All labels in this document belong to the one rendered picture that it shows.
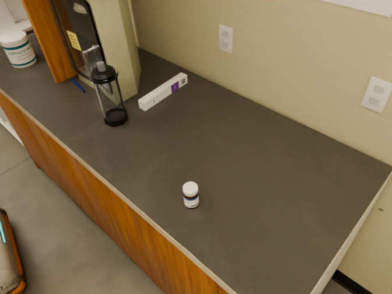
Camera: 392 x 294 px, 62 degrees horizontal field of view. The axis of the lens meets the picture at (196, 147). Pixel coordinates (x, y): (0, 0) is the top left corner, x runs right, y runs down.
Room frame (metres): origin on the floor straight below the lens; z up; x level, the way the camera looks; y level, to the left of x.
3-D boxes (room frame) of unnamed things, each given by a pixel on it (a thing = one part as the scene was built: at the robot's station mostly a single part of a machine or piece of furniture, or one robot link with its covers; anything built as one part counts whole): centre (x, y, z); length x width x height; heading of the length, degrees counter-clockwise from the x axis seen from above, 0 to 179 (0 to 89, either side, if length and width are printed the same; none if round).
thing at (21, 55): (1.62, 0.90, 1.02); 0.13 x 0.13 x 0.15
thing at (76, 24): (1.28, 0.45, 1.19); 0.30 x 0.01 x 0.40; 44
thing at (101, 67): (1.07, 0.33, 1.18); 0.09 x 0.09 x 0.07
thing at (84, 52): (1.19, 0.40, 1.17); 0.05 x 0.03 x 0.10; 134
